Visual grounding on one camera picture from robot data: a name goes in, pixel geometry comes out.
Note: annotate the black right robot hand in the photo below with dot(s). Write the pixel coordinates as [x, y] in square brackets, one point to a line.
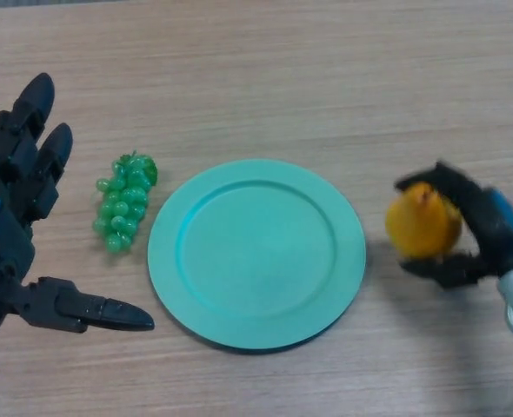
[495, 230]

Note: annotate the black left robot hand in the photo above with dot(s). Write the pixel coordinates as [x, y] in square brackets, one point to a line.
[4, 234]

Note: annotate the yellow pear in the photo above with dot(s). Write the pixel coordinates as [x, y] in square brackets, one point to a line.
[419, 226]

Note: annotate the green round plate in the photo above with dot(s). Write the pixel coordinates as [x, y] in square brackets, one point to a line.
[256, 256]

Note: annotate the green grape bunch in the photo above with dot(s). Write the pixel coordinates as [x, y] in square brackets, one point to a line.
[121, 208]

